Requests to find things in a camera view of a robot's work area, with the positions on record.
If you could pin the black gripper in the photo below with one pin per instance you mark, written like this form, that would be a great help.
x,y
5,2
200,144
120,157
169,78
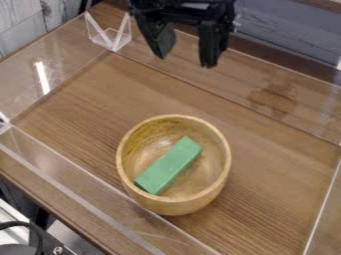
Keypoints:
x,y
156,14

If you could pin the green rectangular block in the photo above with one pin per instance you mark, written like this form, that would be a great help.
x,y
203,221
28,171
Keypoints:
x,y
168,166

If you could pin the brown wooden bowl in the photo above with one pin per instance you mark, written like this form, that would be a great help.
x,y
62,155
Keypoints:
x,y
199,184

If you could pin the clear acrylic corner bracket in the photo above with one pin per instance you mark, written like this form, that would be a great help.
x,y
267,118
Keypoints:
x,y
109,38

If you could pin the black metal frame piece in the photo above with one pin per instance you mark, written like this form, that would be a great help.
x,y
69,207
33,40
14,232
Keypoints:
x,y
42,240

